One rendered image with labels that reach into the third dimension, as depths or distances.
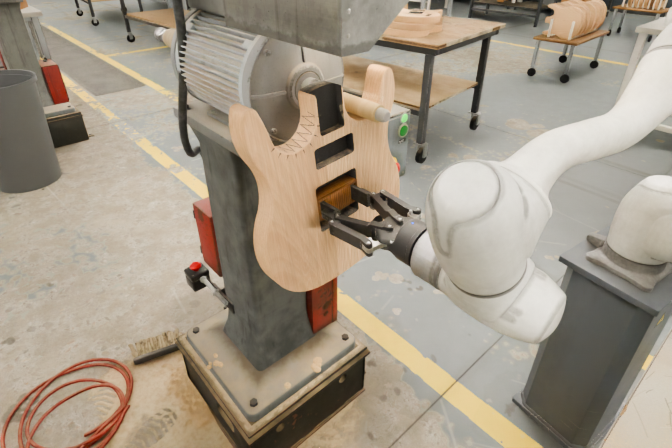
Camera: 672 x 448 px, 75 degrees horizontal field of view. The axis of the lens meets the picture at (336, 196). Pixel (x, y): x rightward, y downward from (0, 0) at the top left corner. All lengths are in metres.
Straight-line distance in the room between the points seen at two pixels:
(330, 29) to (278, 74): 0.31
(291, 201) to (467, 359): 1.41
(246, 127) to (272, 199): 0.14
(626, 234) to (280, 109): 0.98
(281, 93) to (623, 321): 1.11
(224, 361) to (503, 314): 1.16
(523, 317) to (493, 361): 1.44
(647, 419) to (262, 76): 0.83
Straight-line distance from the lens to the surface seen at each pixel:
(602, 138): 0.68
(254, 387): 1.53
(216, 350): 1.65
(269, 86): 0.90
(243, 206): 1.16
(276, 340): 1.53
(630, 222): 1.41
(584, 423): 1.81
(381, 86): 0.83
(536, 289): 0.62
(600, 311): 1.51
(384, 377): 1.91
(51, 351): 2.32
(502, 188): 0.47
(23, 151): 3.54
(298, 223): 0.79
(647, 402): 0.85
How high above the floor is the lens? 1.53
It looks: 31 degrees down
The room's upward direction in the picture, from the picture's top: straight up
